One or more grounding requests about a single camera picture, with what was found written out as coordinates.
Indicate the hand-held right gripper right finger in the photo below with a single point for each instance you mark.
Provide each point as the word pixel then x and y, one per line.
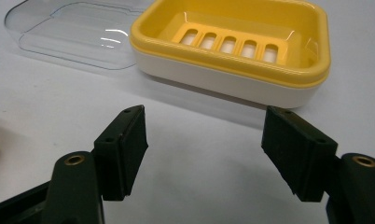
pixel 303 155

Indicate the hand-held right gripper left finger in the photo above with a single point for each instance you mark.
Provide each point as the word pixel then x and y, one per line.
pixel 120 155

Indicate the yellow and white soap box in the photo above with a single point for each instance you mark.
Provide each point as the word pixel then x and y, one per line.
pixel 232 74

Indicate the clear plastic soap box lid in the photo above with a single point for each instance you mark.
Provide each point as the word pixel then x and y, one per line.
pixel 80 34

